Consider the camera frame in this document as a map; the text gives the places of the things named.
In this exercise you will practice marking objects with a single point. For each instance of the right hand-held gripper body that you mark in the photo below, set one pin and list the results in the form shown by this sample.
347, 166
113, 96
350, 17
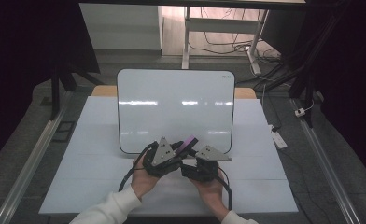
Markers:
212, 154

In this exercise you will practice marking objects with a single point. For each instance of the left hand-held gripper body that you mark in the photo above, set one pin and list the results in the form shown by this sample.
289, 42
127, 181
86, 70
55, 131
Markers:
162, 155

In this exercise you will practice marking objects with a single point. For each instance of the purple and black whiteboard eraser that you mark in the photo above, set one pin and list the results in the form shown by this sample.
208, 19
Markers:
189, 143

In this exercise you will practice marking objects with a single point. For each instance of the white whiteboard black rim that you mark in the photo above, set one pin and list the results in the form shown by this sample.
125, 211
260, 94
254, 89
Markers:
171, 109

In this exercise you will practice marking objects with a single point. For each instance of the person's left hand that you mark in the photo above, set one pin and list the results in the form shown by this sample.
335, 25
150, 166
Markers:
142, 182

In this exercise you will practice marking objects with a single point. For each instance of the person's right hand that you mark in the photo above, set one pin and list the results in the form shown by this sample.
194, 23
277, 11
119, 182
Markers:
213, 194

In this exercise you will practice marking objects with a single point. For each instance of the white power strip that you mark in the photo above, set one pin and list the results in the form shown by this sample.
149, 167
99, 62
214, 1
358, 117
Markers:
279, 139

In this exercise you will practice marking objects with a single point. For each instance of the white table cover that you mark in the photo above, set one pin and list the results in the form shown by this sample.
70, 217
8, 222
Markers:
87, 174

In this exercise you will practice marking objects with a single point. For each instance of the wooden table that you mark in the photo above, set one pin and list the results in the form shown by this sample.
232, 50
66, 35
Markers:
105, 91

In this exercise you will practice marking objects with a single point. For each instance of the small white adapter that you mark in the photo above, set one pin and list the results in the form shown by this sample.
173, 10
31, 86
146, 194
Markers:
300, 112

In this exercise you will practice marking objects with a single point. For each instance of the black floor plate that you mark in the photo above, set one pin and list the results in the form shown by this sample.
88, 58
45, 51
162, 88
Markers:
64, 131

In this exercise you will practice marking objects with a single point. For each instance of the black metal stand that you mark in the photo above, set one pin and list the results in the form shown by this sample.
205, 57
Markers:
56, 93
305, 90

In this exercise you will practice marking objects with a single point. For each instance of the white cabinet panel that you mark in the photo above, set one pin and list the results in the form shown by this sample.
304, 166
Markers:
122, 26

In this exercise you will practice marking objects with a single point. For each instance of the dark curtain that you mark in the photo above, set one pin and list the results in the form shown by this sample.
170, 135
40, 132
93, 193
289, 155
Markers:
22, 46
349, 62

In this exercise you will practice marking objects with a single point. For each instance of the aluminium floor rail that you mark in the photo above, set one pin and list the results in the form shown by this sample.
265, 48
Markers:
31, 165
327, 168

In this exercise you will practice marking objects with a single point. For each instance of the white desk frame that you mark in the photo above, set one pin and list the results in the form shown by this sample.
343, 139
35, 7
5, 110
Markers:
221, 25

